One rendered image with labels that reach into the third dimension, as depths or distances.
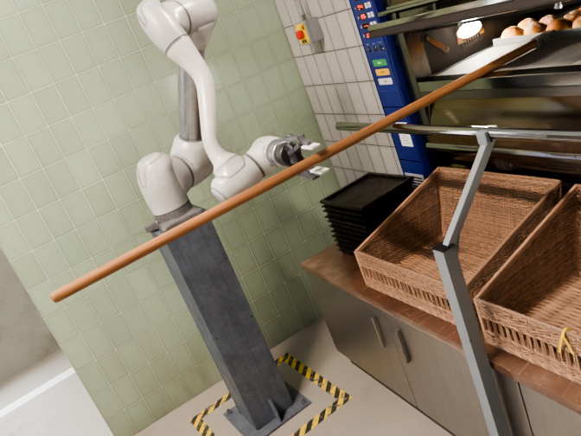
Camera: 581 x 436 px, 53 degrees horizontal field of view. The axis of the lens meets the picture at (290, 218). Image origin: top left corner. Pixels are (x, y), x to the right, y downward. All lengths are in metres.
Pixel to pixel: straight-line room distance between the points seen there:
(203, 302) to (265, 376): 0.47
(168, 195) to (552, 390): 1.47
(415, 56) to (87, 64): 1.38
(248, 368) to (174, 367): 0.59
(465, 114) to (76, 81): 1.61
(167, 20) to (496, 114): 1.12
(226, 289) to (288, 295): 0.79
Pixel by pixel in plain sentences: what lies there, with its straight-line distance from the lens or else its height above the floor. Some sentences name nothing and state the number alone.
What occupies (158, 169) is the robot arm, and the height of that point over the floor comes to 1.23.
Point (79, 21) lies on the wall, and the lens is 2.74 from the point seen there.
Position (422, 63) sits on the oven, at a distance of 2.30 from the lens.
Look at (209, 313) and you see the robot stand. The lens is 2.41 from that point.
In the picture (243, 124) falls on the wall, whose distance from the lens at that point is 2.90.
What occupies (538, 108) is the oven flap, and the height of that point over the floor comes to 1.07.
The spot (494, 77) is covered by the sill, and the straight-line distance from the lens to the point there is 1.99.
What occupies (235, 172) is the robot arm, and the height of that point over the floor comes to 1.19.
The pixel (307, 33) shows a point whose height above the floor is 1.46.
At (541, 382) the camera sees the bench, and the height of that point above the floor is 0.58.
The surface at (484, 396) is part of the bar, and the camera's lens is 1.73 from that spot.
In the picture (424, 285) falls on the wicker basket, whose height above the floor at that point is 0.69.
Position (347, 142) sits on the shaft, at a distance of 1.72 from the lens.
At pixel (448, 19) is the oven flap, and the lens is 1.83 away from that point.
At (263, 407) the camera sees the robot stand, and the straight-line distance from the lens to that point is 2.68.
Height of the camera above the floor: 1.63
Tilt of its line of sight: 20 degrees down
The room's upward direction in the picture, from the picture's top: 22 degrees counter-clockwise
